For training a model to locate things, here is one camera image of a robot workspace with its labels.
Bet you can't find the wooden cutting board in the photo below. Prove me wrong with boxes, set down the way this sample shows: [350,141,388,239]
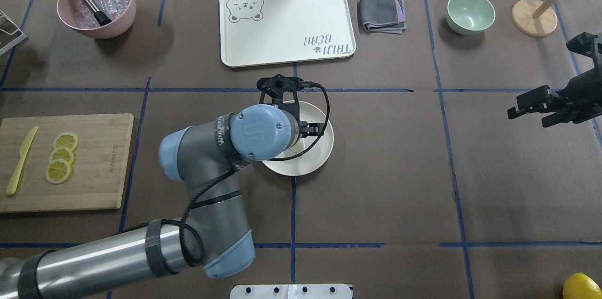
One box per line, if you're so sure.
[0,113,134,213]

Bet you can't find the cup drying rack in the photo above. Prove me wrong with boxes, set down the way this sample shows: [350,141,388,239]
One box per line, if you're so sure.
[0,10,27,55]

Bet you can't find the green bowl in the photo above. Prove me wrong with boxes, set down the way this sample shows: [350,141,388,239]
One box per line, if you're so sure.
[445,0,496,36]

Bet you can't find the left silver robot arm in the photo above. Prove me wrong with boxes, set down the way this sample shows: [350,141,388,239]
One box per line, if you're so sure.
[1,66,566,299]

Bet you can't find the lemon slice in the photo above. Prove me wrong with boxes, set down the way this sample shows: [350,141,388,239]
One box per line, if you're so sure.
[49,146,75,165]
[53,132,79,151]
[45,158,71,185]

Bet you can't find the round white plate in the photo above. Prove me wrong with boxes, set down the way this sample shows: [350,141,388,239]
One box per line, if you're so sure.
[263,101,334,176]

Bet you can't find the yellow plastic knife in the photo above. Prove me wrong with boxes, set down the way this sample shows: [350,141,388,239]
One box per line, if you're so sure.
[6,126,38,197]

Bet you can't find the yellow lemon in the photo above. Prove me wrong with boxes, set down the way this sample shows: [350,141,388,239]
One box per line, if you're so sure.
[562,273,602,299]

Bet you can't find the white bear tray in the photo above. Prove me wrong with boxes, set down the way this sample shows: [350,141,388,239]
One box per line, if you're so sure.
[219,0,356,68]

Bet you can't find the folded grey purple cloths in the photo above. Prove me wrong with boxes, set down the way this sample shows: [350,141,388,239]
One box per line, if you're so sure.
[359,0,407,35]

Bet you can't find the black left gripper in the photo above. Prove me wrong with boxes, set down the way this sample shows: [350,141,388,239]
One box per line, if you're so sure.
[256,74,325,137]

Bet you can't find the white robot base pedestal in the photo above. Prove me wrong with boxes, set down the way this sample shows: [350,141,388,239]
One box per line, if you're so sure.
[230,283,354,299]

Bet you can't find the wooden mug stand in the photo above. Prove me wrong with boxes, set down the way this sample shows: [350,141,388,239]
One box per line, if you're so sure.
[511,0,558,38]

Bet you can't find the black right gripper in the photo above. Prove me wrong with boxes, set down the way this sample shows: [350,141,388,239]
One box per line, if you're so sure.
[507,32,602,128]

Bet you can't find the pink bowl with ice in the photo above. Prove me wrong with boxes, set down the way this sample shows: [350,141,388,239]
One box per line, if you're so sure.
[57,0,137,39]

